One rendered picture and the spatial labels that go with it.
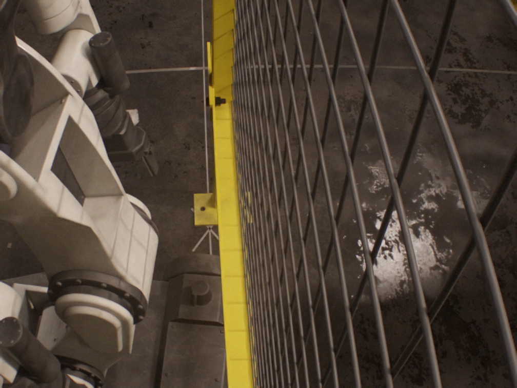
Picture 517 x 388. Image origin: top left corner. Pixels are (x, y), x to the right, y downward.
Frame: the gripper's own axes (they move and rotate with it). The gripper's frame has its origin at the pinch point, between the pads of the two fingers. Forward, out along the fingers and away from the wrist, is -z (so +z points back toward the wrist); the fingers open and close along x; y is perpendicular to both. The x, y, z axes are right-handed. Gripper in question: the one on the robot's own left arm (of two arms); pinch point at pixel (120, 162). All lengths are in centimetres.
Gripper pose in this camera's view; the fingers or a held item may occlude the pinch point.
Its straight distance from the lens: 107.7
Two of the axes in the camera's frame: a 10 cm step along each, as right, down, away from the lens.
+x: 9.8, -0.4, -1.8
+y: 0.7, -8.0, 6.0
